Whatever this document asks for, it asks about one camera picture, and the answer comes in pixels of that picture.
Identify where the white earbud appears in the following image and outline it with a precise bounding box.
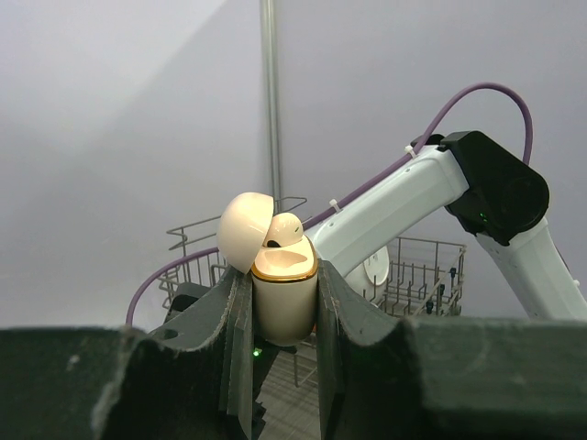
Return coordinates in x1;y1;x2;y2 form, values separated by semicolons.
263;212;304;248

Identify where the grey wire dish rack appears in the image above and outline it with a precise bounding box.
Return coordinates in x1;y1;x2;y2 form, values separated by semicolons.
158;196;468;389

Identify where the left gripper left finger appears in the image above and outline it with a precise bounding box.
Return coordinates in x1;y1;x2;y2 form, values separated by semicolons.
1;269;252;439

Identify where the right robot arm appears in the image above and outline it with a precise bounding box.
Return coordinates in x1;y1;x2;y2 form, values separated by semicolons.
304;131;586;322

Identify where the white round plate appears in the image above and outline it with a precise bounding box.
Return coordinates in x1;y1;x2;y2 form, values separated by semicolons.
345;247;390;304

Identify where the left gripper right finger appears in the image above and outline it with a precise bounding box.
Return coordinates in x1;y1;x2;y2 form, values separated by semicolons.
316;261;586;439

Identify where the beige earbud charging case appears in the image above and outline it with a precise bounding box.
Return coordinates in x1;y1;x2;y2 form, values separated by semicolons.
216;192;318;347

